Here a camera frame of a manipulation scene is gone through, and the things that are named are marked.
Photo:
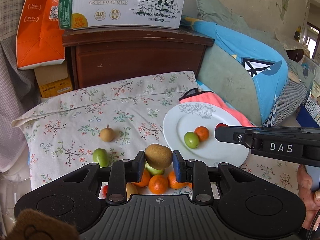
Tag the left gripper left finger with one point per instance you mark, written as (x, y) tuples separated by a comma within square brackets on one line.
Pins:
[(123, 172)]

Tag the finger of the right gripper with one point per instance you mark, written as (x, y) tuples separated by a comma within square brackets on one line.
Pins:
[(233, 135)]

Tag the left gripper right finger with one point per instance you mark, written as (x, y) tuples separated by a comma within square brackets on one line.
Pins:
[(195, 172)]

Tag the red cherry tomato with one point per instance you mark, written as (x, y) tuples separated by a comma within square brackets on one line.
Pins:
[(105, 188), (221, 125)]

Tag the person's right hand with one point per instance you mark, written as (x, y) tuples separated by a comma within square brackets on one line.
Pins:
[(309, 198)]

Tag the green jujube left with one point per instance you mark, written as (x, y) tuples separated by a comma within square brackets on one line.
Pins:
[(101, 157)]

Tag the green jujube right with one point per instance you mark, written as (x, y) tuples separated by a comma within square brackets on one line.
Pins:
[(152, 171)]

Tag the green jujube on plate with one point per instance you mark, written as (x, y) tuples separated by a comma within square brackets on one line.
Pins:
[(191, 140)]

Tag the small orange on plate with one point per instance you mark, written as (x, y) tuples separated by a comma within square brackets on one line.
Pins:
[(202, 133)]

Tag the brown longan with stem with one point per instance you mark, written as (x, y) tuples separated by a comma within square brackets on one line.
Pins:
[(107, 134)]

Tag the floral tablecloth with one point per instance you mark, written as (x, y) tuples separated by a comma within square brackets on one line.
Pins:
[(62, 132)]

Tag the pink towel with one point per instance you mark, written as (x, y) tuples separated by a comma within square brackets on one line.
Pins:
[(194, 95)]

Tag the white floral plate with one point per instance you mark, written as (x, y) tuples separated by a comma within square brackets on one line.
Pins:
[(190, 128)]

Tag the green grey cushion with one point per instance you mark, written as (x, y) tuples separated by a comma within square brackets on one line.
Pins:
[(225, 76)]

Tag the blue cushion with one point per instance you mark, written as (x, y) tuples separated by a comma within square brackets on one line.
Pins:
[(266, 66)]

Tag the brown plush sleeve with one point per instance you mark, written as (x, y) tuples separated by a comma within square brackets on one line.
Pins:
[(31, 224)]

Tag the brown cardboard box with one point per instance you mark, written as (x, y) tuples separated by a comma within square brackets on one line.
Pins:
[(53, 80)]

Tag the dark wooden cabinet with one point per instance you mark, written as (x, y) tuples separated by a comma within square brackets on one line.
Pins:
[(108, 54)]

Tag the checked grey fabric cover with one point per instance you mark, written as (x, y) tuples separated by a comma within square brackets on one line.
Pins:
[(18, 89)]

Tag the orange paper bag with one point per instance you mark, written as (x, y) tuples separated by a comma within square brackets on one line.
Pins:
[(39, 38)]

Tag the white milk carton box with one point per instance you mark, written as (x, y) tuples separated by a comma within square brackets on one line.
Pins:
[(81, 14)]

